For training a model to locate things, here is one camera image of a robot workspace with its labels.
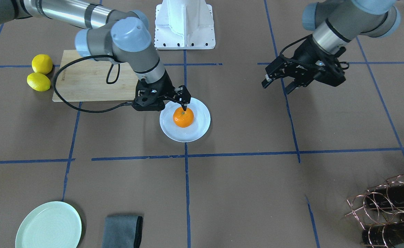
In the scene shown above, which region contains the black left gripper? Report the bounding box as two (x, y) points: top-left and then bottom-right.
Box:
(261, 36), (348, 95)

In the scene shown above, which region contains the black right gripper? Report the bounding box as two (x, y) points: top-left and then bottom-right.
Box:
(132, 72), (191, 111)

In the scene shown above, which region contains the orange fruit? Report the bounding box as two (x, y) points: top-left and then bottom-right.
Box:
(172, 107), (195, 128)

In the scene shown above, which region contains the light blue plate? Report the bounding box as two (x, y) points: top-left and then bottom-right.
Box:
(159, 97), (211, 142)

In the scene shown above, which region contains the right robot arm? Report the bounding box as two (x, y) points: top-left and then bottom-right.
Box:
(0, 0), (191, 111)

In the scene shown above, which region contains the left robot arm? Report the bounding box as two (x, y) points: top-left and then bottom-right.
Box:
(262, 0), (401, 94)

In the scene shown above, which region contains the green plate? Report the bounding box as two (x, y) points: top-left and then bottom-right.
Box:
(15, 201), (82, 248)

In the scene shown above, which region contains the wooden cutting board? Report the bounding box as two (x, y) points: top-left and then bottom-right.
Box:
(56, 60), (138, 102)

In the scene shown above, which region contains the far yellow lemon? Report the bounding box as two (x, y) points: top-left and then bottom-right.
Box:
(31, 54), (54, 75)

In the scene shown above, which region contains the yellow lemon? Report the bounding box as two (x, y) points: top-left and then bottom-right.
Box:
(27, 72), (51, 92)
(31, 54), (54, 75)

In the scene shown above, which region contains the near yellow lemon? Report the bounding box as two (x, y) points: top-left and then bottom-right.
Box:
(27, 72), (51, 92)

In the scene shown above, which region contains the folded grey cloth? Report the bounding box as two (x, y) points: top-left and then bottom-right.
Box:
(102, 215), (143, 248)

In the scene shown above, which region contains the middle green wine bottle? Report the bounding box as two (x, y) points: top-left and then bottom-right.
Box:
(365, 185), (404, 211)

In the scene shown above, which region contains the green wine bottle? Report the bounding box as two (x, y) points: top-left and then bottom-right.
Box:
(365, 185), (404, 211)
(361, 222), (404, 248)

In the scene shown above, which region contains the front green wine bottle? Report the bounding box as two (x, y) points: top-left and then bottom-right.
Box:
(361, 222), (404, 248)

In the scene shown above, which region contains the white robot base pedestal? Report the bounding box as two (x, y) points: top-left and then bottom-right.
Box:
(154, 0), (216, 50)

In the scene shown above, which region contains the copper wire bottle rack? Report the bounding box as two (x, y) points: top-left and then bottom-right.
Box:
(346, 174), (404, 248)

